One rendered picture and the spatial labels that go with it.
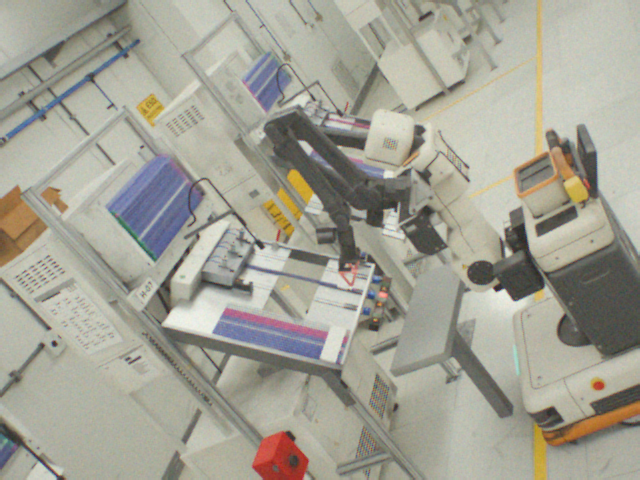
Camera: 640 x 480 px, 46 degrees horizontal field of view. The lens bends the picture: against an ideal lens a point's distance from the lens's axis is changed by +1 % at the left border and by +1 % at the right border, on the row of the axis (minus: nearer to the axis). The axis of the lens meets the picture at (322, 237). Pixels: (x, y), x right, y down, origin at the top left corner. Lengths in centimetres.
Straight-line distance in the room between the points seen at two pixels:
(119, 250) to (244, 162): 138
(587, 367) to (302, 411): 110
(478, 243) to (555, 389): 59
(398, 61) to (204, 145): 367
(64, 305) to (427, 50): 511
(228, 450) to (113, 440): 138
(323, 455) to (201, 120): 192
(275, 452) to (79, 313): 99
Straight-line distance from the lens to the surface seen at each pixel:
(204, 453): 339
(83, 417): 451
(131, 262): 298
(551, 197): 265
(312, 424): 314
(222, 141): 415
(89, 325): 312
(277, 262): 332
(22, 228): 312
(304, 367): 286
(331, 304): 312
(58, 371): 450
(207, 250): 323
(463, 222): 271
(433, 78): 755
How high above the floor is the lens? 201
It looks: 18 degrees down
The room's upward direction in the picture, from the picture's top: 38 degrees counter-clockwise
